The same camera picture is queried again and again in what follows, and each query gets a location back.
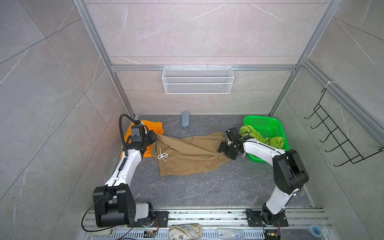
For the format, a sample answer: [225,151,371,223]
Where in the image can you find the orange shorts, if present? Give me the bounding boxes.
[119,120,164,158]

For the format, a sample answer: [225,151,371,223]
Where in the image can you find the khaki brown shorts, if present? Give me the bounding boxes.
[151,132,230,177]

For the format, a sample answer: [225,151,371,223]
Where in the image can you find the lime green shorts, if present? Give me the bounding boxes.
[239,125,285,149]

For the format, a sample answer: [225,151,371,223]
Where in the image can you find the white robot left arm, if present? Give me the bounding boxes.
[93,123,157,228]

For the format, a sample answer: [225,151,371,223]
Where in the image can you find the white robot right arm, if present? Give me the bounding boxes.
[218,128,309,222]

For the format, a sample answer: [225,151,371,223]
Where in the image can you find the green plastic basket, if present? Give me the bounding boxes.
[244,116,291,151]

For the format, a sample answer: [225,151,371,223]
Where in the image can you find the grey oval case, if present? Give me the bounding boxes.
[181,111,190,128]

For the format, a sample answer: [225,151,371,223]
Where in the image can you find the small circuit board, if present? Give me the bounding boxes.
[143,230,158,239]

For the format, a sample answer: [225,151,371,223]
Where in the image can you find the patterned pouch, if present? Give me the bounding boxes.
[168,224,203,240]

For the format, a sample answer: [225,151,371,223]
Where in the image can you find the blue tape roll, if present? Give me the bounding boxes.
[309,225,323,238]

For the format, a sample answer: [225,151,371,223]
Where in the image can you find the white wire mesh basket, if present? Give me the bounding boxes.
[162,67,235,95]

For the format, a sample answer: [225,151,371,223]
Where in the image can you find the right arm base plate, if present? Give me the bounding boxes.
[245,209,289,227]

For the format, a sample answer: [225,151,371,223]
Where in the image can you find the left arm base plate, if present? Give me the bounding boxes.
[141,211,170,228]

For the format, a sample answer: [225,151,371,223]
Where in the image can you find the black wire hook rack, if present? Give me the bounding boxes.
[304,88,384,167]

